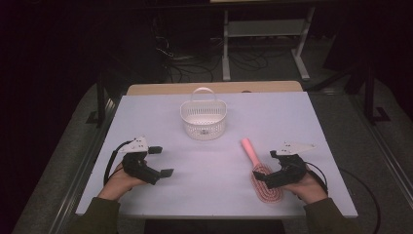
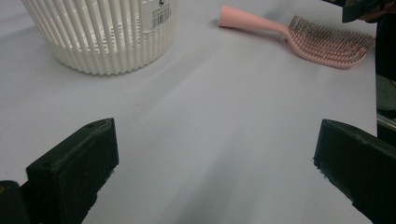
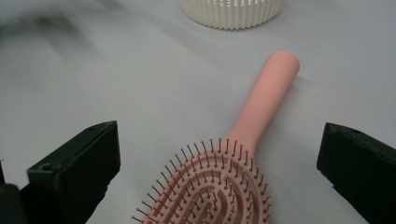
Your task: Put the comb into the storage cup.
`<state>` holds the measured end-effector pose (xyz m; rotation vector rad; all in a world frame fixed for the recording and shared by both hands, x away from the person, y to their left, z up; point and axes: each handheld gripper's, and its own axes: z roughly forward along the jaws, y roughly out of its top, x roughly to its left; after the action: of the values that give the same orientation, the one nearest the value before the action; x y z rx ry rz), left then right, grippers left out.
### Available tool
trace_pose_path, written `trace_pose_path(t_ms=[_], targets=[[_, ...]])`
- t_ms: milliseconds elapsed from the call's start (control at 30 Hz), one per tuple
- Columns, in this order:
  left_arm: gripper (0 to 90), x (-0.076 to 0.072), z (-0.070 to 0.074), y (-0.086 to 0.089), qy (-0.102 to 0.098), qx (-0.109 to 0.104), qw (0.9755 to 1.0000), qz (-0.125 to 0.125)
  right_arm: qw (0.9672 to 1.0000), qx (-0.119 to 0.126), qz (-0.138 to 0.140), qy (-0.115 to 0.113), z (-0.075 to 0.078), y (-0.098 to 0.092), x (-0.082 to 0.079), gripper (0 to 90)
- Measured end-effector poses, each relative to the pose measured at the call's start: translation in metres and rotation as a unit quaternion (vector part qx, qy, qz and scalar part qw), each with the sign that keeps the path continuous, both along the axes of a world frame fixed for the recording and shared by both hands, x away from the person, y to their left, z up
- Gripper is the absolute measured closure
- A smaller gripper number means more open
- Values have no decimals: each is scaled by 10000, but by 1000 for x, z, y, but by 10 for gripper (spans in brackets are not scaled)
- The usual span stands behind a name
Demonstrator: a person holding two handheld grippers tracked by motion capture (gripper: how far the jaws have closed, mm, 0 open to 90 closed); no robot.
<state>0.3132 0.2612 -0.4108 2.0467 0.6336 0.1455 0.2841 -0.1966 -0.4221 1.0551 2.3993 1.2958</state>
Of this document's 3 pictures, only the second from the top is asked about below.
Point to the pink hairbrush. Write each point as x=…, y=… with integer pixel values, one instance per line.
x=323, y=49

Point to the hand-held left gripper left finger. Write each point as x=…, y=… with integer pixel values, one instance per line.
x=71, y=165

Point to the white slatted plastic basket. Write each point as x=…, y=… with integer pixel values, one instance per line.
x=102, y=37

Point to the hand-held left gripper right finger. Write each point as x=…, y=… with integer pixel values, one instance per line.
x=361, y=168

